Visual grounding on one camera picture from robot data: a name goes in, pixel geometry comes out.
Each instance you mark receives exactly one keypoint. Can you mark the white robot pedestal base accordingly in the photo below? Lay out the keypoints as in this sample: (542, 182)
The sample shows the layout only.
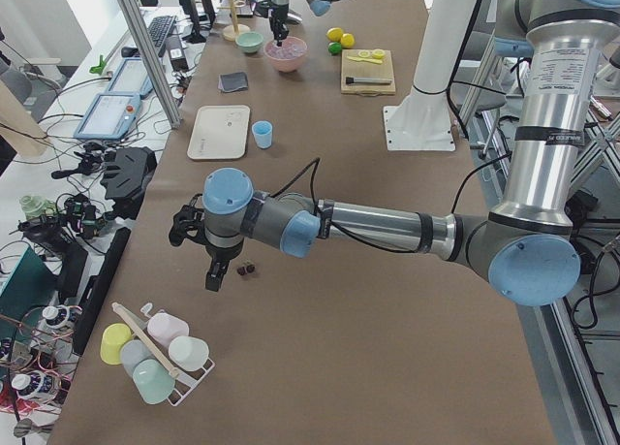
(421, 122)

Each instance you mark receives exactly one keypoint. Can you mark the grey cup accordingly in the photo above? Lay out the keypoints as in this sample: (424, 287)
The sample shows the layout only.
(132, 354)

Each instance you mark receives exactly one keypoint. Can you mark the white wire cup rack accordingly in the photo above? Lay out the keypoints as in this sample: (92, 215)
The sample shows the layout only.
(187, 381)

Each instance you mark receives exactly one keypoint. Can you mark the light blue plastic cup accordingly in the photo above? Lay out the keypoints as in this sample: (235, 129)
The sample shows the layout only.
(262, 132)

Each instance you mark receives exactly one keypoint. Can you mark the yellow plastic knife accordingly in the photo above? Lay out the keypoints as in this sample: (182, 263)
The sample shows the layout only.
(365, 60)

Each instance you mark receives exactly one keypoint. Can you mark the mint green cup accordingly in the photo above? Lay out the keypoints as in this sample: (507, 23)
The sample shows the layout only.
(153, 381)

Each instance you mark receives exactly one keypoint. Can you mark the yellow lemon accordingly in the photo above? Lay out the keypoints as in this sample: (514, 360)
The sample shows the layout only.
(347, 40)
(334, 34)

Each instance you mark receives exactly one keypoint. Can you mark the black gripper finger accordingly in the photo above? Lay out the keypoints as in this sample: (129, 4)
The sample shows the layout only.
(280, 36)
(216, 273)

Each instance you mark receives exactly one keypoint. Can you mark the clear ice cubes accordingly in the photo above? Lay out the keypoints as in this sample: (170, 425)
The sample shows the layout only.
(288, 51)

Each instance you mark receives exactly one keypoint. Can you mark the cream rabbit tray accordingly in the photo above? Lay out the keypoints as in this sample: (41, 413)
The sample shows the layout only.
(219, 133)

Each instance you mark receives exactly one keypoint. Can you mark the teach pendant tablet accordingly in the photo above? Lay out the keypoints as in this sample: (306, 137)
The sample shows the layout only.
(109, 117)
(131, 76)

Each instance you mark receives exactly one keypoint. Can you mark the metal ice scoop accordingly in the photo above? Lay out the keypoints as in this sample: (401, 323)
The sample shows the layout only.
(293, 17)

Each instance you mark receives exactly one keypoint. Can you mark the mint green bowl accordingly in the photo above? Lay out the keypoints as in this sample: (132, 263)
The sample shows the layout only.
(249, 42)

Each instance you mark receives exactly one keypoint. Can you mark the white cup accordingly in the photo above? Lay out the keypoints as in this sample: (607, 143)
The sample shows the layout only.
(189, 353)

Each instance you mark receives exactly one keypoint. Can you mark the steel muddler black tip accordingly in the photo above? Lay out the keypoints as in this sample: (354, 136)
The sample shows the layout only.
(367, 81)

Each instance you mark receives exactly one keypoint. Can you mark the wooden cutting board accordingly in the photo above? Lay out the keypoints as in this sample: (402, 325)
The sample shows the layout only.
(366, 70)

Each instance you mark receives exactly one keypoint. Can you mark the yellow cup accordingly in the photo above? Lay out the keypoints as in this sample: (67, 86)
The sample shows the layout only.
(114, 337)

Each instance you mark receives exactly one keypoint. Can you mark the wooden rack handle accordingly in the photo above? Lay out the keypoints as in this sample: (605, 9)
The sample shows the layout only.
(136, 325)

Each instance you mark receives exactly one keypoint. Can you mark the pink bowl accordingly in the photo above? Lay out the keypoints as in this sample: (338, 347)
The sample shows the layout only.
(286, 66)

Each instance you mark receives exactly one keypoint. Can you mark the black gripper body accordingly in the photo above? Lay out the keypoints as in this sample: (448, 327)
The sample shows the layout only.
(278, 11)
(219, 254)

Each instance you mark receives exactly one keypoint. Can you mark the dark red cherry pair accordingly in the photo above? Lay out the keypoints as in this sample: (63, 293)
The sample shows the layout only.
(246, 267)

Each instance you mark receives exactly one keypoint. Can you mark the black plastic device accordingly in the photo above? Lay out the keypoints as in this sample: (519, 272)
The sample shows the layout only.
(127, 172)

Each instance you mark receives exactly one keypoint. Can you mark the green lime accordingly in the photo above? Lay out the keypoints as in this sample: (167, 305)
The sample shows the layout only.
(334, 48)

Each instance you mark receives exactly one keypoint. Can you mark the grey folded cloth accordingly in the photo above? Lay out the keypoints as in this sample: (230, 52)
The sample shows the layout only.
(233, 82)

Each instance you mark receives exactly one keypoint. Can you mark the wooden mug tree stand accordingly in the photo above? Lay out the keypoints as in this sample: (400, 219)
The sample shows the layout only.
(232, 31)

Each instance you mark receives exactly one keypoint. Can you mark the pink cup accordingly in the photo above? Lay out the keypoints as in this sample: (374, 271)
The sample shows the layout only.
(164, 328)

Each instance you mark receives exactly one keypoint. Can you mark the black keyboard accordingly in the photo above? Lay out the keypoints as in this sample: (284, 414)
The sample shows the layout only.
(159, 29)

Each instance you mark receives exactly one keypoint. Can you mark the aluminium frame post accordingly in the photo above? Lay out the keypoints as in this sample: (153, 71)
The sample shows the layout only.
(138, 29)

